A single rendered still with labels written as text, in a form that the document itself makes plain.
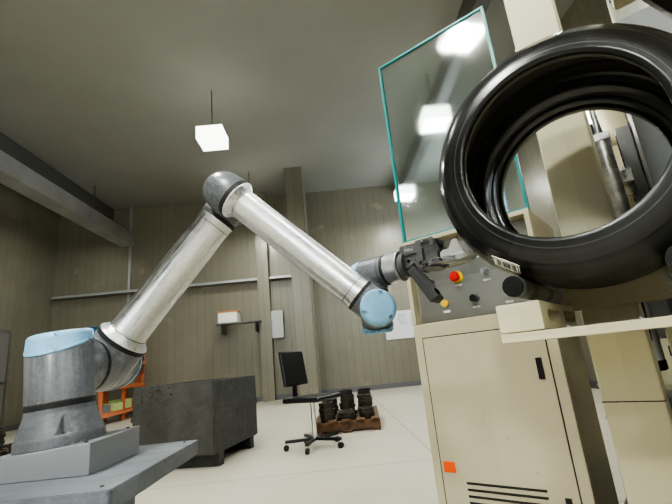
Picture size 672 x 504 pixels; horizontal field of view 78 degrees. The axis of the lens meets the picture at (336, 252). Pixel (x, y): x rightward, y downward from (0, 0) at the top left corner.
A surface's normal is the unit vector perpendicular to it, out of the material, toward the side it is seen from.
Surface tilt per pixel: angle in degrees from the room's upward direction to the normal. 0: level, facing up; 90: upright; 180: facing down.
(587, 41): 81
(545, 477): 90
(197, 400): 90
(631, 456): 90
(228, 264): 90
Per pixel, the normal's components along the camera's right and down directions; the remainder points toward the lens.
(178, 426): -0.19, -0.23
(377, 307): 0.01, -0.18
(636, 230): -0.55, 0.01
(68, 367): 0.72, -0.29
